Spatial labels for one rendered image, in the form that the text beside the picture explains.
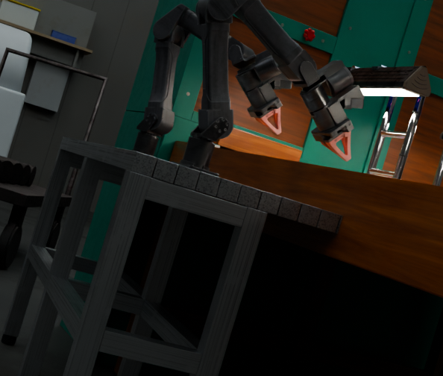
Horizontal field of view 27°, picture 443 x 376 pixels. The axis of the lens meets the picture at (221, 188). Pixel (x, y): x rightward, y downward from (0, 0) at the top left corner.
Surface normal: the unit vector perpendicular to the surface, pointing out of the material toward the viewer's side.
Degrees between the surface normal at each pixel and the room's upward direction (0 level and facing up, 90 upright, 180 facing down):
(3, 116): 90
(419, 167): 90
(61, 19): 90
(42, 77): 90
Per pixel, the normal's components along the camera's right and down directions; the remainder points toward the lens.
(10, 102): 0.36, 0.10
